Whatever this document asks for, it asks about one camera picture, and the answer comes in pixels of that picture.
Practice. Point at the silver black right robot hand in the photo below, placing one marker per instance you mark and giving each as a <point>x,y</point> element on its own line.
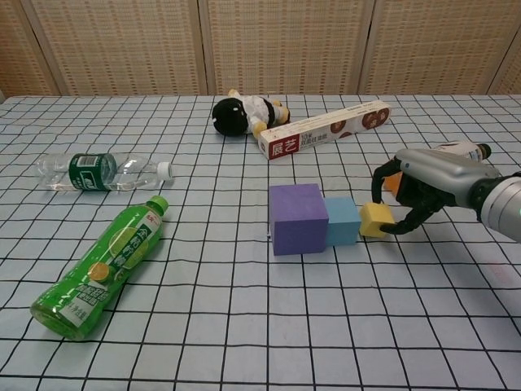
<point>439,171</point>

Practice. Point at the small yellow foam cube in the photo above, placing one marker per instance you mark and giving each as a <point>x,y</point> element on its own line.
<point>374,220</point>

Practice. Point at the blue cube block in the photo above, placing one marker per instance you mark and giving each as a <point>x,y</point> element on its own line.
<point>344,222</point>

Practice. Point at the large purple foam cube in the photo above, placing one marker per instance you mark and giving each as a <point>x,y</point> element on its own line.
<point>299,220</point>

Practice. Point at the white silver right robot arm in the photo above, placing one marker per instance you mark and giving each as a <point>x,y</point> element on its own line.
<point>502,207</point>

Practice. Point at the orange juice bottle white label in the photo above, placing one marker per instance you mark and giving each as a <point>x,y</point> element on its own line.
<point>468,151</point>

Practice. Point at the long white baking paper box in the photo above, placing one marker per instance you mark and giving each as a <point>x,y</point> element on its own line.
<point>325,130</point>

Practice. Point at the black white plush doll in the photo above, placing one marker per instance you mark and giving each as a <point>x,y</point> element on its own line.
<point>240,114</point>

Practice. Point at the bamboo folding screen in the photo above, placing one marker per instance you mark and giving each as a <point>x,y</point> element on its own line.
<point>264,45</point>

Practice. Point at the light blue checked tablecloth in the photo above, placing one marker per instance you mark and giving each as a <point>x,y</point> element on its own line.
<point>203,326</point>

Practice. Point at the clear water bottle green label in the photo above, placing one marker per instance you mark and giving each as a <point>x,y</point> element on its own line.
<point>93,173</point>

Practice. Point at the green tea bottle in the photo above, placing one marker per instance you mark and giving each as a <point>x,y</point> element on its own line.
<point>106,264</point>

